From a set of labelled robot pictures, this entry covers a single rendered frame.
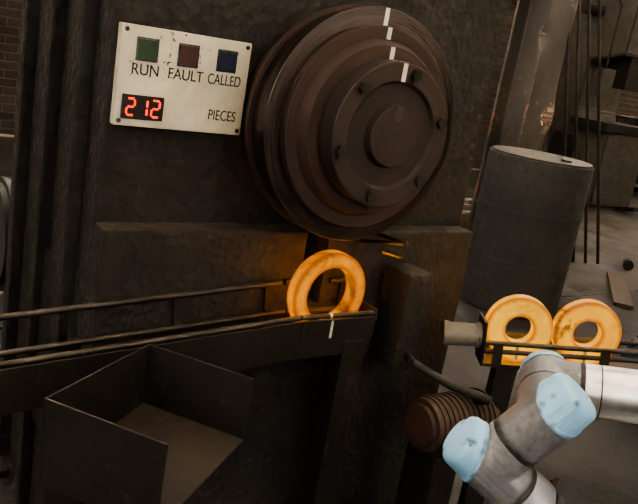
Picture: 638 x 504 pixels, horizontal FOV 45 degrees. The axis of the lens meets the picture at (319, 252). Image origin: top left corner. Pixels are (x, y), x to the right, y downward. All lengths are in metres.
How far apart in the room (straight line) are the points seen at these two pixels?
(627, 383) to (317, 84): 0.74
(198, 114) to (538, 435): 0.87
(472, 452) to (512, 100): 5.09
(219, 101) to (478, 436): 0.83
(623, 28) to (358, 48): 7.99
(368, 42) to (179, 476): 0.84
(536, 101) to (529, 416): 4.86
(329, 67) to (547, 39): 4.41
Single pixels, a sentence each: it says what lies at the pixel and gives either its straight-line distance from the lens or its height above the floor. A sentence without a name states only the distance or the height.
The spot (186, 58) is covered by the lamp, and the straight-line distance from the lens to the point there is 1.47.
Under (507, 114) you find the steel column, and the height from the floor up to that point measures 1.00.
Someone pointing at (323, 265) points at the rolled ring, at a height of 0.82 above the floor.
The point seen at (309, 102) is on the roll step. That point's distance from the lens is 1.43.
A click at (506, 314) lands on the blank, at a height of 0.74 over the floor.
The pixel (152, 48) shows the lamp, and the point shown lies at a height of 1.20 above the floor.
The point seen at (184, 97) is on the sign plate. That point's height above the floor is 1.12.
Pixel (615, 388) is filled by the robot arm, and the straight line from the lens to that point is 1.14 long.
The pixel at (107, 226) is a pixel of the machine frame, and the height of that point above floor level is 0.87.
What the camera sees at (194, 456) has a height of 0.60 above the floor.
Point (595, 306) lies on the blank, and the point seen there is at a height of 0.79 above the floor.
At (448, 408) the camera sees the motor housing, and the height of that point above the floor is 0.52.
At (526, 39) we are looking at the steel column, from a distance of 6.00.
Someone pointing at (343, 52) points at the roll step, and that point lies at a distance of 1.46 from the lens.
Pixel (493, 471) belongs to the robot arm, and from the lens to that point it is 1.04.
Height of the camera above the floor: 1.26
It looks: 15 degrees down
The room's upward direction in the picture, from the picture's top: 10 degrees clockwise
